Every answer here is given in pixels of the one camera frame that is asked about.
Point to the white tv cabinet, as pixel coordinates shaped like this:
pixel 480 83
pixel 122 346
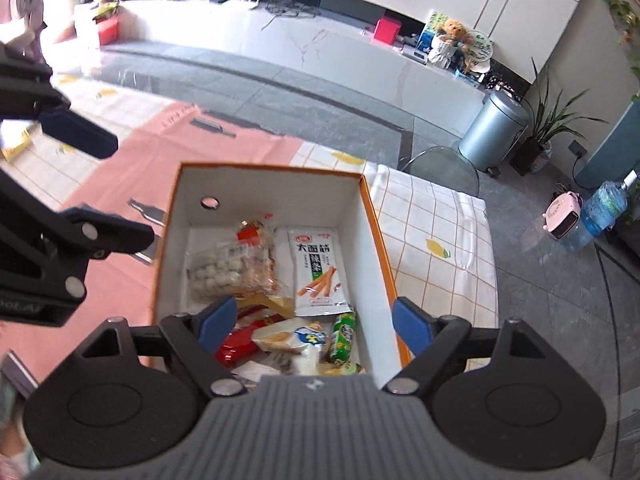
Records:
pixel 320 47

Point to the orange spicy nuts pack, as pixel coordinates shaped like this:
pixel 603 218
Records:
pixel 258 256

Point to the white gluten strips packet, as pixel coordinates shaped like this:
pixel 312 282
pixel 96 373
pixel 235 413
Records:
pixel 319 289

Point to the white blue chip bag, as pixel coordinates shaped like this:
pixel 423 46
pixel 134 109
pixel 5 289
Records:
pixel 301 340

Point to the green sausage stick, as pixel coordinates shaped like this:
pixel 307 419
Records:
pixel 342 337

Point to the red snack bag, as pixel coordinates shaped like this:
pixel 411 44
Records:
pixel 239 345

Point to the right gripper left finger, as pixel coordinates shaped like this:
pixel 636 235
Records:
pixel 193 340

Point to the red box on cabinet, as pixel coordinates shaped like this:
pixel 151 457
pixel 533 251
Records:
pixel 386 30

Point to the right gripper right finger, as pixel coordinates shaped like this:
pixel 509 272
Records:
pixel 435 344

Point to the red storage box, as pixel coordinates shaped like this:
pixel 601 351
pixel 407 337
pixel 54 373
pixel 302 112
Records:
pixel 97 24

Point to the pink small heater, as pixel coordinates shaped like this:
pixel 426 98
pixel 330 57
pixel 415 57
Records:
pixel 562 214

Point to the silver trash can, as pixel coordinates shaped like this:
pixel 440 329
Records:
pixel 494 131

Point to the clear white balls pack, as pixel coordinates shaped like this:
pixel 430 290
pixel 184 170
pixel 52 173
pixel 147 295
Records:
pixel 216 273

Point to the orange cardboard box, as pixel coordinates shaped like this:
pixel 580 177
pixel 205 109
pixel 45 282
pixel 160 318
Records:
pixel 208 203

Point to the teddy bear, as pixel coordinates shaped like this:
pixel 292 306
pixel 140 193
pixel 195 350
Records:
pixel 451 39

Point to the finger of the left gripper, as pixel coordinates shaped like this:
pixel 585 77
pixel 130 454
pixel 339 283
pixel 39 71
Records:
pixel 32 231
pixel 27 94

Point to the lemon pattern tablecloth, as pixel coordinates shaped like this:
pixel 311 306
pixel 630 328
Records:
pixel 438 241

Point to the blue water bottle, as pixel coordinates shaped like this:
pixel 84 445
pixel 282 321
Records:
pixel 599 212

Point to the hanging ivy plant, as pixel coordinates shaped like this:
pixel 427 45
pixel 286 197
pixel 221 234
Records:
pixel 626 23

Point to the pink table mat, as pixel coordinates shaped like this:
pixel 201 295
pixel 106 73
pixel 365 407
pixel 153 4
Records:
pixel 144 171

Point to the potted green plant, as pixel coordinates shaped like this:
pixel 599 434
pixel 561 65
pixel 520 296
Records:
pixel 551 116

